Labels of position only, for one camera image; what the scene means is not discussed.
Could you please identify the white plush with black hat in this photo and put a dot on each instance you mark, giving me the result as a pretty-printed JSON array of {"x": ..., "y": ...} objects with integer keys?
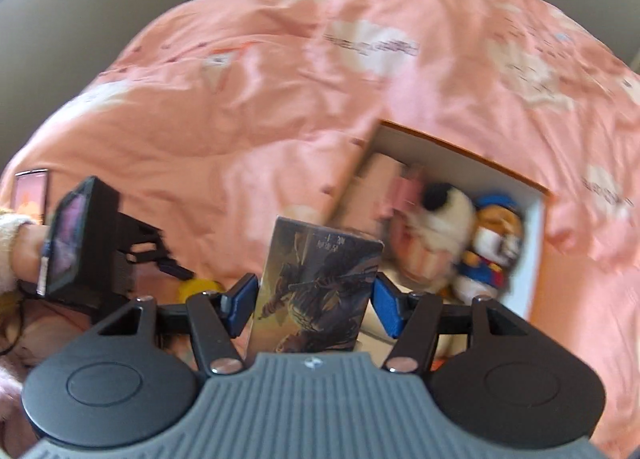
[{"x": 440, "y": 234}]

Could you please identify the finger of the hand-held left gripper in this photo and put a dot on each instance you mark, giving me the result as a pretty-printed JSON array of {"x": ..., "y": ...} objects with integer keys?
[{"x": 170, "y": 266}]

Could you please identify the illustrated card box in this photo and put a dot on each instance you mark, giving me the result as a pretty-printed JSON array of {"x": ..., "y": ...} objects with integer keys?
[{"x": 317, "y": 289}]

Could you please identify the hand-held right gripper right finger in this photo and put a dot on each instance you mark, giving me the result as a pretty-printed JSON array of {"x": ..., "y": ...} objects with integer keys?
[{"x": 387, "y": 304}]

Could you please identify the pink printed blanket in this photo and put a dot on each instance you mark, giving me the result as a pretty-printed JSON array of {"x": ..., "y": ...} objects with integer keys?
[{"x": 260, "y": 104}]

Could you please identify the pink fuzzy garment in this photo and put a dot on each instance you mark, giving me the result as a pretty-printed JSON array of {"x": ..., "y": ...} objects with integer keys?
[{"x": 20, "y": 369}]

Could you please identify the brown bear plush blue hat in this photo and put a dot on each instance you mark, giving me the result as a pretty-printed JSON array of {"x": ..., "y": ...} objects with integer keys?
[{"x": 492, "y": 244}]

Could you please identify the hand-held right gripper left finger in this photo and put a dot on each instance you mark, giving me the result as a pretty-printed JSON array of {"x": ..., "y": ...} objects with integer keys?
[{"x": 241, "y": 306}]

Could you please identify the yellow round object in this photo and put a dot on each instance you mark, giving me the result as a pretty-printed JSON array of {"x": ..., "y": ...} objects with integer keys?
[{"x": 201, "y": 288}]

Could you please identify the white storage box orange rim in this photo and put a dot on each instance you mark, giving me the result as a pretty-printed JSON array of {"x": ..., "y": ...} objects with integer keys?
[{"x": 530, "y": 259}]

